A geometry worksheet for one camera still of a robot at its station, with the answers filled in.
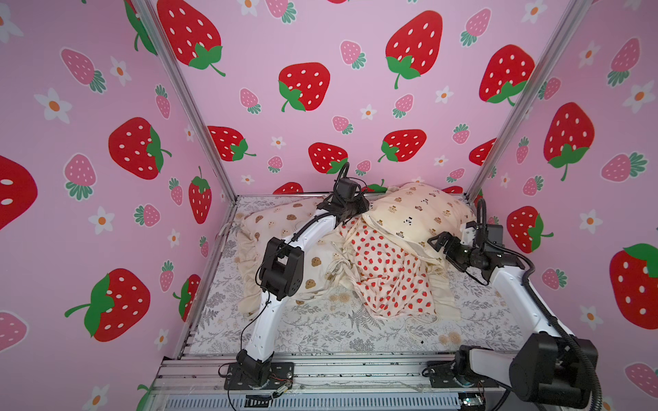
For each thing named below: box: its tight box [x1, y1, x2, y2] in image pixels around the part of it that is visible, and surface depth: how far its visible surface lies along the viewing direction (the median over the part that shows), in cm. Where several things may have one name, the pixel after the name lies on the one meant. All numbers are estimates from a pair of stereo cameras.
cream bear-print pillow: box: [362, 182, 476, 263], surface depth 95 cm
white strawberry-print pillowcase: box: [325, 215, 461, 322], surface depth 90 cm
